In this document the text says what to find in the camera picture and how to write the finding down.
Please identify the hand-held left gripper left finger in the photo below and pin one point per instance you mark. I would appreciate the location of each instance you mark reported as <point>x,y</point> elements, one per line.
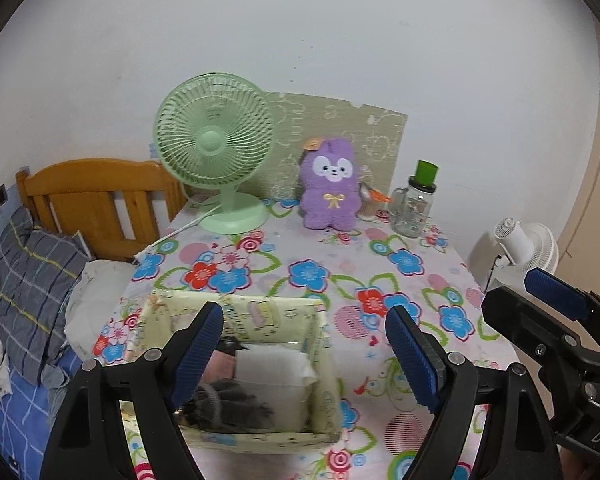
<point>195,355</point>

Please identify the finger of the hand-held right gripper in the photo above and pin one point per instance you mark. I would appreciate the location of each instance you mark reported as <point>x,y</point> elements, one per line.
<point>515,310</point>
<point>555,290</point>

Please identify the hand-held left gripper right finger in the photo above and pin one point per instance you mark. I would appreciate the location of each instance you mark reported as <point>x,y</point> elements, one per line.
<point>412,355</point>

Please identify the grey fabric bundle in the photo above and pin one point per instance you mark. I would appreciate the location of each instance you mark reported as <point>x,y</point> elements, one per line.
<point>240,400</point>

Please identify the yellow fabric storage box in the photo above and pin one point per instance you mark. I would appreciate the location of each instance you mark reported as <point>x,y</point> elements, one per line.
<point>265,312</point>

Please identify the person's right hand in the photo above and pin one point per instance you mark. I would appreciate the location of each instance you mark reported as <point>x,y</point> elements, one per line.
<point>580,470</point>

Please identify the white floor fan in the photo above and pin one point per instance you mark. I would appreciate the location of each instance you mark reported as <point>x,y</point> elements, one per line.
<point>535,247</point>

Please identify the white pillow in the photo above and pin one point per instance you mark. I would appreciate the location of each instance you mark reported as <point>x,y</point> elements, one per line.
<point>100,300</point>

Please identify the glass jar mug green lid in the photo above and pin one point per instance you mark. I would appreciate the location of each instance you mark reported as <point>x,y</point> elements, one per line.
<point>412,215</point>

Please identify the cotton swab jar orange lid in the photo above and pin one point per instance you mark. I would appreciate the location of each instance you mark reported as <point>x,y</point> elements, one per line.
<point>367,207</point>

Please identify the purple plush toy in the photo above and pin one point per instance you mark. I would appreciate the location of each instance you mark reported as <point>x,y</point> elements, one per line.
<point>330,210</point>

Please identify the grey plaid pillow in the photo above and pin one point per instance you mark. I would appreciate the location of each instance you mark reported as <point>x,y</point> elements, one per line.
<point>35,280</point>

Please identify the blue checked bed sheet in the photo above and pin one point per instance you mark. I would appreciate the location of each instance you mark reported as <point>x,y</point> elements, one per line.
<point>25,410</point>

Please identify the wooden bed headboard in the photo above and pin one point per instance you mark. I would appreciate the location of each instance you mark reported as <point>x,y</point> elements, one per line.
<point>90,195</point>

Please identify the green desk fan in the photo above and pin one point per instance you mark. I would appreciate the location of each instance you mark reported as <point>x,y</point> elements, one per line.
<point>212,142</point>

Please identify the green printed board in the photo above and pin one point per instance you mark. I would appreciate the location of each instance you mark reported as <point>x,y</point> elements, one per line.
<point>340,120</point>

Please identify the wall socket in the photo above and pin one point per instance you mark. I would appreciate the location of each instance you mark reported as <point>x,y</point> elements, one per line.
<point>0,196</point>

